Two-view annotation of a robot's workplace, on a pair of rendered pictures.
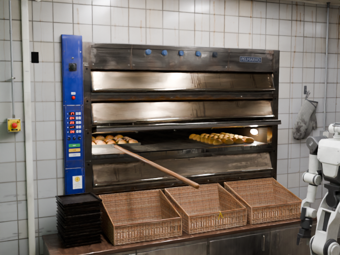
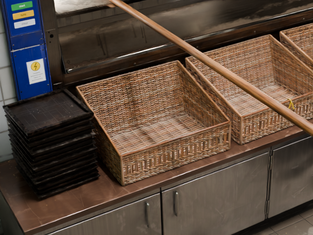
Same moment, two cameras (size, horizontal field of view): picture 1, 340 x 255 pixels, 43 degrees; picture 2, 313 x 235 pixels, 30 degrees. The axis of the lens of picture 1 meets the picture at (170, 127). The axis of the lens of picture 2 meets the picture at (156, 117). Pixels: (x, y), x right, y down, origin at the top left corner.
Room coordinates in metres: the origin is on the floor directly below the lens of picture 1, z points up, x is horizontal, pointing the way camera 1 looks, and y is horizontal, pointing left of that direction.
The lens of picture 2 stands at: (1.05, 0.41, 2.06)
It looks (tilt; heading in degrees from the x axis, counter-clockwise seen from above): 30 degrees down; 356
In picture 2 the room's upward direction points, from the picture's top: 2 degrees counter-clockwise
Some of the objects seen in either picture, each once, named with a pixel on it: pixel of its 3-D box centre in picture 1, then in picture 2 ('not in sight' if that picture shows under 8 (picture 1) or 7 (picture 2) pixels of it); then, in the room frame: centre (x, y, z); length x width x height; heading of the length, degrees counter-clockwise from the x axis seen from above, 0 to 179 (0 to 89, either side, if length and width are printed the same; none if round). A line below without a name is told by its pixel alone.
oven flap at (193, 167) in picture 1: (189, 167); (225, 13); (3.86, -0.18, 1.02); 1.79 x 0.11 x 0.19; 114
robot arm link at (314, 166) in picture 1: (313, 168); not in sight; (3.22, -1.10, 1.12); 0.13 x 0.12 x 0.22; 30
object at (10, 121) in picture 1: (13, 124); not in sight; (3.21, 1.17, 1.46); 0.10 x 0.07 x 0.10; 114
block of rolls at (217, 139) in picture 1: (220, 138); not in sight; (4.50, -0.54, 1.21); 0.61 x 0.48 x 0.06; 24
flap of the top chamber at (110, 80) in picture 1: (190, 80); not in sight; (3.86, -0.18, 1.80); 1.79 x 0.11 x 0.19; 114
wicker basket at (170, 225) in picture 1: (138, 214); (152, 117); (3.38, 0.25, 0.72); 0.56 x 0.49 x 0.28; 113
